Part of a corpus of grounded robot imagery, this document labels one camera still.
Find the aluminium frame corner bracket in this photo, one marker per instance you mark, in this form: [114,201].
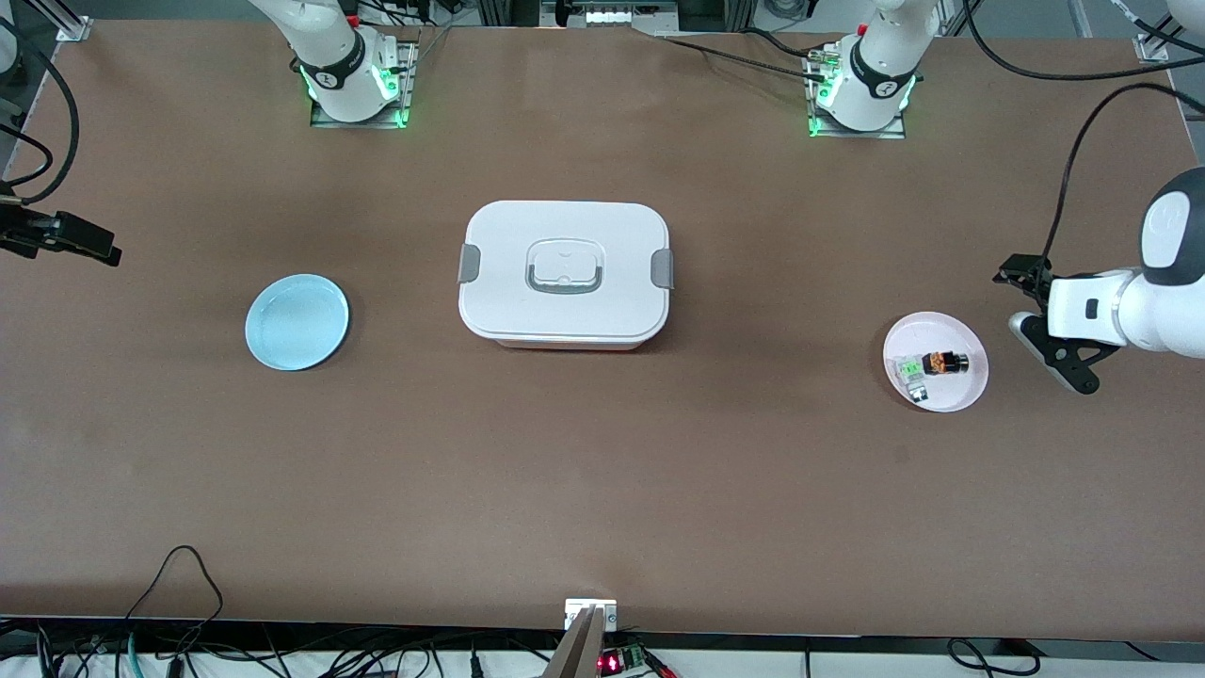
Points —
[1153,47]
[73,30]

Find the white power strip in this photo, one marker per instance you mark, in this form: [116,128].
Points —
[621,16]

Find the orange push-button switch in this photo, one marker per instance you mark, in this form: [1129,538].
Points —
[953,363]

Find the blue plate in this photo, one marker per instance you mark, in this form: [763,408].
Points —
[301,320]

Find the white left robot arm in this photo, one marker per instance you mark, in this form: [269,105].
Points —
[1167,311]

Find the circuit board with red display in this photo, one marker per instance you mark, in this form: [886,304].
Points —
[621,659]

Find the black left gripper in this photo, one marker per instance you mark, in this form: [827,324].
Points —
[1028,275]

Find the green push-button switch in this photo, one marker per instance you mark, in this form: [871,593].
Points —
[911,372]

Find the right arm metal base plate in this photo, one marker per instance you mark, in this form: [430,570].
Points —
[411,85]

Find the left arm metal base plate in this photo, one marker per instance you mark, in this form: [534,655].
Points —
[894,135]

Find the white lidded lunch box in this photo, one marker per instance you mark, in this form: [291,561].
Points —
[565,226]

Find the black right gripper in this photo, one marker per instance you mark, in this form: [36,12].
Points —
[45,232]

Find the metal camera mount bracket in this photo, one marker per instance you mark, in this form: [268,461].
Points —
[588,626]

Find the pink plate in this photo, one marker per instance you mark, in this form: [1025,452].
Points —
[951,391]

